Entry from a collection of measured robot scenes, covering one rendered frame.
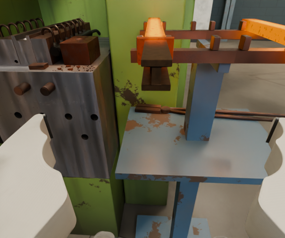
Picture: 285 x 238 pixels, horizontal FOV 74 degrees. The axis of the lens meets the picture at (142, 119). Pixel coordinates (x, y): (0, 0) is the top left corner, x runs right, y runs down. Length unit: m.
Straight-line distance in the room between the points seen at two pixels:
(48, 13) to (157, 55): 1.02
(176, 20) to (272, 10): 6.05
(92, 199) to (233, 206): 0.86
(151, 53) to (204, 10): 5.64
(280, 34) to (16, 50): 0.67
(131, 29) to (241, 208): 1.18
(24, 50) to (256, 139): 0.71
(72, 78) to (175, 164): 0.37
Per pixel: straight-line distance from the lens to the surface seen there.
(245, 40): 0.35
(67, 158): 0.80
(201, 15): 5.83
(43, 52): 0.68
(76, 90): 0.61
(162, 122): 0.58
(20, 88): 0.64
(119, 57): 0.75
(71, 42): 0.64
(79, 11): 1.12
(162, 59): 0.18
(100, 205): 0.98
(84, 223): 1.14
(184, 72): 1.22
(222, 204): 1.39
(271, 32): 0.47
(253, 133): 0.61
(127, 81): 0.77
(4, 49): 0.74
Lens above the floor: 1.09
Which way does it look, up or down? 33 degrees down
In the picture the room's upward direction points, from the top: 1 degrees counter-clockwise
